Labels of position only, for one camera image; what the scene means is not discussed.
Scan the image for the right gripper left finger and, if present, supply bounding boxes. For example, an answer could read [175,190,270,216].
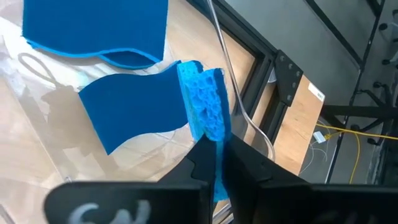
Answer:
[44,133,218,224]

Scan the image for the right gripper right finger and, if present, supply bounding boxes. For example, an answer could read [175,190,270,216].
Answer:
[223,133,398,224]

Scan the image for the white power adapter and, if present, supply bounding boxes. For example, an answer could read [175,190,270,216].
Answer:
[313,130,326,144]

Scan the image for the shallow clear plastic bin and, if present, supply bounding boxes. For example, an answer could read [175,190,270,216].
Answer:
[0,0,277,187]

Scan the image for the white table label sticker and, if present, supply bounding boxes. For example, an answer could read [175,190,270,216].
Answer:
[307,82,326,103]

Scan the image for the yellow cable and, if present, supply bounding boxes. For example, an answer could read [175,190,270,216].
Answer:
[315,123,398,185]

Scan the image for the black neighbouring table frame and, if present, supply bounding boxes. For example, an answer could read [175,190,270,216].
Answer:
[304,0,398,184]

